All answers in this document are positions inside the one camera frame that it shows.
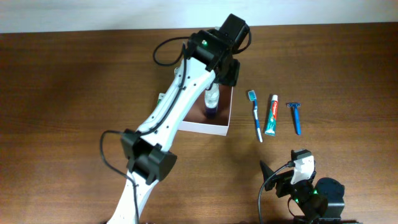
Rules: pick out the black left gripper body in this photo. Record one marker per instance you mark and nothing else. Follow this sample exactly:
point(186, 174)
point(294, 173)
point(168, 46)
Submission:
point(229, 74)

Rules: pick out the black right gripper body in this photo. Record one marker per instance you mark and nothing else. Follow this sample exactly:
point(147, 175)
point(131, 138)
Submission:
point(280, 182)

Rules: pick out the clear blue soap pump bottle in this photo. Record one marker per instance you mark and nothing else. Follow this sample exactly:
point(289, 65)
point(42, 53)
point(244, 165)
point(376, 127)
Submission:
point(211, 99)

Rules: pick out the white cardboard box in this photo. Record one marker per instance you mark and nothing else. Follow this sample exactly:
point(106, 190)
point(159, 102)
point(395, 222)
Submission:
point(196, 120)

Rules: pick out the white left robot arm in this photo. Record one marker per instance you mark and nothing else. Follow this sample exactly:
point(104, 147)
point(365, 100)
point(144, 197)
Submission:
point(207, 59)

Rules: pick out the blue white toothbrush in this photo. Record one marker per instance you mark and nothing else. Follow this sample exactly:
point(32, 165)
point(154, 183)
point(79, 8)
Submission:
point(252, 97)

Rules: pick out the Colgate toothpaste tube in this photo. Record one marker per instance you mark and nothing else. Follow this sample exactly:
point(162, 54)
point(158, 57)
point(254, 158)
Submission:
point(271, 121)

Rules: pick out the green soap bar box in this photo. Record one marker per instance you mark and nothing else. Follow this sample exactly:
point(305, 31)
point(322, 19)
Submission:
point(160, 98)

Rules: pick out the blue disposable razor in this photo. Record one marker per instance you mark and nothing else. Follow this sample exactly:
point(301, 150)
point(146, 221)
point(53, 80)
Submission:
point(295, 109)

